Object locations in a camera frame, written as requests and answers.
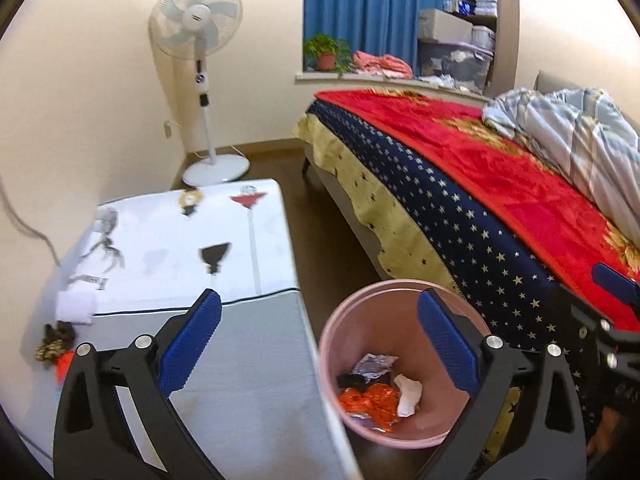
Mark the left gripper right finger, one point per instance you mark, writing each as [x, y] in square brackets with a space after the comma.
[546, 437]

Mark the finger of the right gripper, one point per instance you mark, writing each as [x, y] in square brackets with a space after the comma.
[582, 318]
[624, 289]

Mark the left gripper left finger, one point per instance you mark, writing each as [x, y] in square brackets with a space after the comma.
[92, 439]

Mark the purple textured cloth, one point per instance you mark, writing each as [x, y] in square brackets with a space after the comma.
[76, 307]

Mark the orange plastic bag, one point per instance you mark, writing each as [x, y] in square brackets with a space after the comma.
[377, 404]

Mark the grey printed paper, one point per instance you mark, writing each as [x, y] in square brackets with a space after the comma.
[373, 366]

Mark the white plastic bag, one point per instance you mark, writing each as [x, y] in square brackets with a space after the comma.
[410, 394]

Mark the pink plastic trash bin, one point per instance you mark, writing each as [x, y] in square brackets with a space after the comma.
[382, 319]

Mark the person's right hand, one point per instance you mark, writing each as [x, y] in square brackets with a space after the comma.
[614, 448]

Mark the red paper piece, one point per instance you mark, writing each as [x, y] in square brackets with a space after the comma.
[62, 365]

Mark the leopard print scrunchie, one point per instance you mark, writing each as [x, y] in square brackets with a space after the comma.
[56, 341]

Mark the low table with cloth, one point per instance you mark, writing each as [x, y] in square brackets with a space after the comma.
[253, 402]

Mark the striped blue grey duvet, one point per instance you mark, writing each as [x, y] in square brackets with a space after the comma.
[583, 136]

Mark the bed with red blanket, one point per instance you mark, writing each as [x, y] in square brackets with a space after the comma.
[452, 202]

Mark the dark plastic storage bin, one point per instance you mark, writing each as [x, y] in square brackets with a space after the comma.
[466, 64]

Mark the pink folded clothes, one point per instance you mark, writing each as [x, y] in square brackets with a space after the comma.
[387, 66]

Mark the grey storage box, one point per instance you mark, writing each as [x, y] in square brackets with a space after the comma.
[440, 26]

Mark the wooden bookshelf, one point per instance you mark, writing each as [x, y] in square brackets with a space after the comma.
[503, 18]

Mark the blue curtain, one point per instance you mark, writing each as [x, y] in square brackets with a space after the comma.
[373, 26]

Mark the potted green plant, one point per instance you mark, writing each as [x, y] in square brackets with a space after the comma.
[325, 54]

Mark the white standing fan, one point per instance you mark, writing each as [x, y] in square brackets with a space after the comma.
[193, 30]

